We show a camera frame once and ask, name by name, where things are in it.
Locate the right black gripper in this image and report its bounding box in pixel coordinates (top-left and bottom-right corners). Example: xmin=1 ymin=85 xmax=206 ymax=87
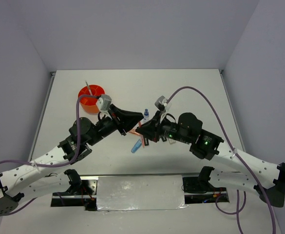
xmin=135 ymin=109 xmax=191 ymax=144

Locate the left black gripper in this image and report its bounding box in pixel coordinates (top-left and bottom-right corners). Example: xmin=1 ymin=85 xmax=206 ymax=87
xmin=89 ymin=105 xmax=145 ymax=146

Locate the clear orange pen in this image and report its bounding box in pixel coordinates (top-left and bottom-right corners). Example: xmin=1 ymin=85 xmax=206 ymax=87
xmin=138 ymin=122 xmax=145 ymax=148

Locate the clear green pen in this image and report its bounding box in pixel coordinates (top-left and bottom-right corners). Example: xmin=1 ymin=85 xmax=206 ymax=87
xmin=85 ymin=80 xmax=93 ymax=96

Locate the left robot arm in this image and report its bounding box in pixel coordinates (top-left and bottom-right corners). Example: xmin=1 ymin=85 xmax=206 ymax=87
xmin=0 ymin=104 xmax=143 ymax=217

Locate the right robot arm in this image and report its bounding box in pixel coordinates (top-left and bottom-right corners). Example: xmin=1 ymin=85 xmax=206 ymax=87
xmin=136 ymin=111 xmax=285 ymax=208

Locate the pink black highlighter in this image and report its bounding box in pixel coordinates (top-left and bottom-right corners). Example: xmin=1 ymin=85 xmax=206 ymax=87
xmin=143 ymin=138 xmax=149 ymax=146

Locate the clear spray bottle blue cap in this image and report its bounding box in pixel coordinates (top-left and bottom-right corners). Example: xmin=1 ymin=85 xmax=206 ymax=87
xmin=143 ymin=109 xmax=150 ymax=122

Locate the translucent blue correction tape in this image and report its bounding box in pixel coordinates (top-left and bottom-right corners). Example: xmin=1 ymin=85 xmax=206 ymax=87
xmin=131 ymin=139 xmax=142 ymax=154

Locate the orange round desk organizer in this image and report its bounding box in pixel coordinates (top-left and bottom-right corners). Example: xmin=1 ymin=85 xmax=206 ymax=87
xmin=78 ymin=84 xmax=108 ymax=115

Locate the silver taped plate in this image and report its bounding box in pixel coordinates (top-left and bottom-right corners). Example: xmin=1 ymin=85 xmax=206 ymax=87
xmin=96 ymin=175 xmax=186 ymax=211

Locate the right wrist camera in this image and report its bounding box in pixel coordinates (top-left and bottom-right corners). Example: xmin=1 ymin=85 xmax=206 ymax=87
xmin=154 ymin=96 xmax=171 ymax=117

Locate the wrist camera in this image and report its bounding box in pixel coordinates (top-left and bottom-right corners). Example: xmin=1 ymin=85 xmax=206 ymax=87
xmin=96 ymin=94 xmax=112 ymax=113
xmin=154 ymin=96 xmax=171 ymax=117

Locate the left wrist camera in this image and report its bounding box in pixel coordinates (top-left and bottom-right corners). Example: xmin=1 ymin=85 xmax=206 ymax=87
xmin=96 ymin=94 xmax=112 ymax=113

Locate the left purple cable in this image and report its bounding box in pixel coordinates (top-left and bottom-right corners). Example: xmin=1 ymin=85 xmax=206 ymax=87
xmin=0 ymin=94 xmax=101 ymax=215

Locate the purple cable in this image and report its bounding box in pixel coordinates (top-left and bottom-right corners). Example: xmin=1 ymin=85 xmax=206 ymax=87
xmin=0 ymin=94 xmax=101 ymax=215
xmin=166 ymin=86 xmax=278 ymax=234

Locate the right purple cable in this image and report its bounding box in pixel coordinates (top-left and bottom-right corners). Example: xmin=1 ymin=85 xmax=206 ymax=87
xmin=166 ymin=86 xmax=278 ymax=234

